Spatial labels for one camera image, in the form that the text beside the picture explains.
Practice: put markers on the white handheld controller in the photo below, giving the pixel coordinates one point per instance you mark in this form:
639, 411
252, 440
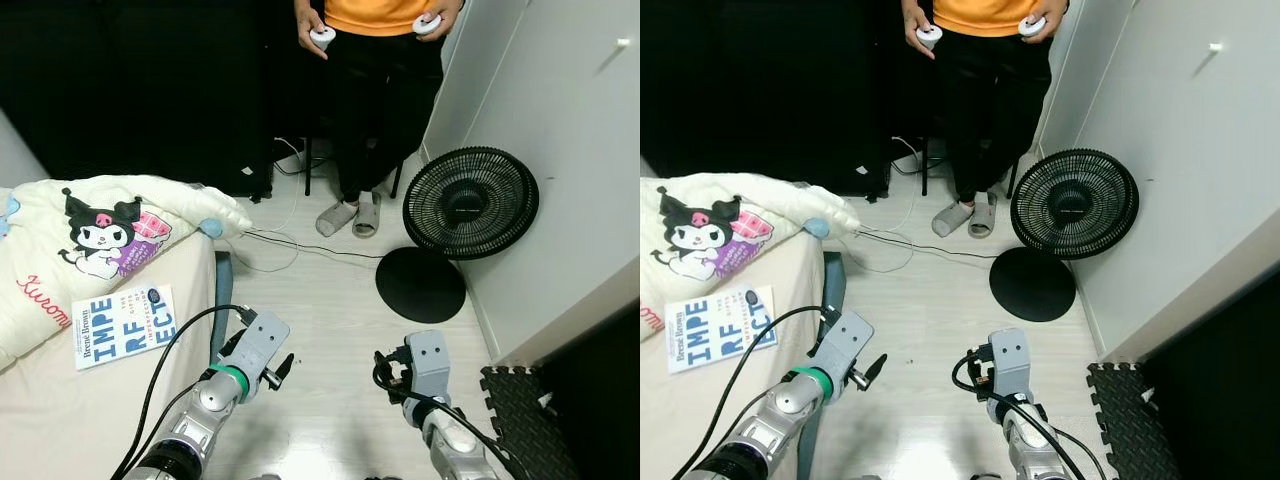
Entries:
322, 36
1033, 25
930, 37
428, 25

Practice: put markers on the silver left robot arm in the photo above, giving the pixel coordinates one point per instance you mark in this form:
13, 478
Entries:
200, 405
790, 405

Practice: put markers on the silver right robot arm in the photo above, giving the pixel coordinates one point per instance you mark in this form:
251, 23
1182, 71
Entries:
1030, 445
450, 445

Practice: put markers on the black foam floor mat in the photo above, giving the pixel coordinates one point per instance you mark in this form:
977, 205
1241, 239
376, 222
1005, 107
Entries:
1130, 420
520, 420

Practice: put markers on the grey slipper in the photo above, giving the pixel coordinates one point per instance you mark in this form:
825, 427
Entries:
367, 217
336, 218
953, 218
983, 217

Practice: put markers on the cream cartoon print blanket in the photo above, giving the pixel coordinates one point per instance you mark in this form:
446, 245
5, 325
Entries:
790, 205
170, 205

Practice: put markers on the black standing fan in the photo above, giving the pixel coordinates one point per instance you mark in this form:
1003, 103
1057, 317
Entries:
1075, 205
470, 205

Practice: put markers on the mattress with cream sheet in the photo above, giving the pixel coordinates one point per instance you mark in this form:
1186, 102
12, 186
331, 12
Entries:
680, 420
60, 420

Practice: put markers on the person in orange shirt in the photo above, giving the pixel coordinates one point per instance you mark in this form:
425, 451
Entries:
985, 90
380, 90

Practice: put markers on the white wardrobe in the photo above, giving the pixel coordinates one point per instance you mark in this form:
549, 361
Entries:
570, 150
1190, 150

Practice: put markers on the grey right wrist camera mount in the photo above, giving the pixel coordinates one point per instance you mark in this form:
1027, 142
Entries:
1009, 360
430, 362

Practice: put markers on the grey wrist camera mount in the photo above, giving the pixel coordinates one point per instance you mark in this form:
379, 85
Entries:
262, 340
430, 362
845, 345
1009, 360

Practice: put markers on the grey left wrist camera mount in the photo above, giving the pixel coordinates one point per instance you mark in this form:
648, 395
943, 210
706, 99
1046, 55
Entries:
845, 345
262, 340

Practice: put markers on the dark blue bed frame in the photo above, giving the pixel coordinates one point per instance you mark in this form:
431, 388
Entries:
222, 300
835, 290

